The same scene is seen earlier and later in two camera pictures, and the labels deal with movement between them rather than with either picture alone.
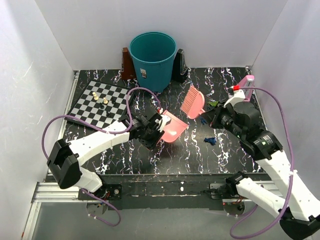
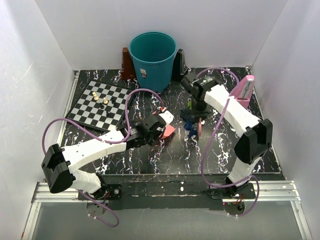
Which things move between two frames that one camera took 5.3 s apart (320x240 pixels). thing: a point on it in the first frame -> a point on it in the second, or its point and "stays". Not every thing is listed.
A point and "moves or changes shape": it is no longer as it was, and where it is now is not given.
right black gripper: [214, 123] -> [192, 101]
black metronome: [180, 71] stays
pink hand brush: [193, 103] -> [200, 127]
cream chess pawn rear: [95, 97] stays
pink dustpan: [174, 129] moves or changes shape
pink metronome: [248, 81] stays
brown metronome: [127, 69] stays
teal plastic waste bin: [153, 55] stays
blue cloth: [203, 120] -> [192, 131]
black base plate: [159, 192] stays
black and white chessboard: [99, 104] stays
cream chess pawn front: [105, 101] stays
